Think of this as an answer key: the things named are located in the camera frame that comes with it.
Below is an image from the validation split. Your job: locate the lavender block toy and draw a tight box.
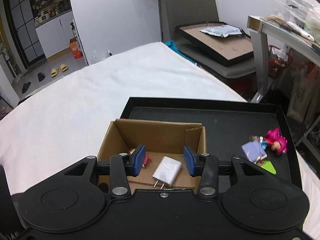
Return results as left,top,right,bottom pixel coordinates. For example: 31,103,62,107
238,140,267,164

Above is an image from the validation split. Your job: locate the grey chair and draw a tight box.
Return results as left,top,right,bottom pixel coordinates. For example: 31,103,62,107
157,0,258,100

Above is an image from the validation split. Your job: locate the green hexagonal toy box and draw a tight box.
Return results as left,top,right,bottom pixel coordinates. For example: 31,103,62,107
257,160,277,175

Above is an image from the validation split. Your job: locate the brown cardboard box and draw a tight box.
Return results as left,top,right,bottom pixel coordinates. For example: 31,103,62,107
97,119,207,192

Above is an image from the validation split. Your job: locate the brown haired girl figurine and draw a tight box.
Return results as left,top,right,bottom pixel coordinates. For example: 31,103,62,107
129,148,150,168

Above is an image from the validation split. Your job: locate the white power adapter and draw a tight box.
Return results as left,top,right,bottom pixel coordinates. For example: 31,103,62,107
152,156,182,189

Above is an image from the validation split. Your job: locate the orange cardboard box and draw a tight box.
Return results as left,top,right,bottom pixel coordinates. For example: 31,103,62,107
69,37,83,60

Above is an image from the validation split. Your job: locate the crumpled printed plastic bag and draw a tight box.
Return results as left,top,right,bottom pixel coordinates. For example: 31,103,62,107
200,24,245,38

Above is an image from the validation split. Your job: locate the grey metal desk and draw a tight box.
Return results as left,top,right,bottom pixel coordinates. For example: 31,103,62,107
247,16,319,103

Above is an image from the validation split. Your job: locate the black shallow tray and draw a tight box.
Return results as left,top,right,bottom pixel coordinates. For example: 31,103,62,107
120,97,302,187

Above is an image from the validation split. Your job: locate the red plastic basket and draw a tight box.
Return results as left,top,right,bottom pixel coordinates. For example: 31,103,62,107
268,45,293,80

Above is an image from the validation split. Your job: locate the pink haired doll figure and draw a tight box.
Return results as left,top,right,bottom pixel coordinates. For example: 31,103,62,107
248,128,287,155

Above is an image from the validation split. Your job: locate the clear plastic bags pile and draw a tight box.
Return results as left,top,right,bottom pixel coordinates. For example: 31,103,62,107
274,0,319,43

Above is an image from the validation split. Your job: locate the white kitchen cabinet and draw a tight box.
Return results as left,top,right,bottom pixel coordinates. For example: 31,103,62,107
35,10,74,59

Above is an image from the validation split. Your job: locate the white table cloth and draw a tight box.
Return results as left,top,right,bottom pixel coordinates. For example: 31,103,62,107
0,41,320,240

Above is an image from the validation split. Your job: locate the black picture frame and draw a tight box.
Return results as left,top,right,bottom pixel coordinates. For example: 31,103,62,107
175,21,253,67

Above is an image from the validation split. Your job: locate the black slipper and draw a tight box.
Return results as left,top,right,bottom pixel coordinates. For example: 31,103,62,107
22,81,31,94
37,73,46,82

